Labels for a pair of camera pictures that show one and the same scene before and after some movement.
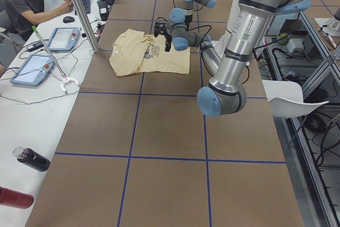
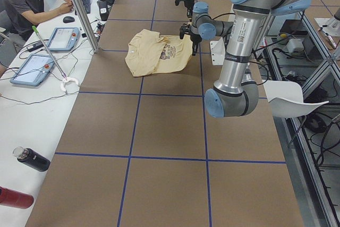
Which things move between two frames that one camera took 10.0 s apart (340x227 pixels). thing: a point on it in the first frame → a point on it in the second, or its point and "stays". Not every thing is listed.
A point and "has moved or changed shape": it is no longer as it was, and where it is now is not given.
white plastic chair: (285, 99) stays
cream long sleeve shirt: (134, 52) has moved or changed shape
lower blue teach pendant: (33, 70) stays
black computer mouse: (68, 19) stays
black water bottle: (32, 158) stays
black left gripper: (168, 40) → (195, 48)
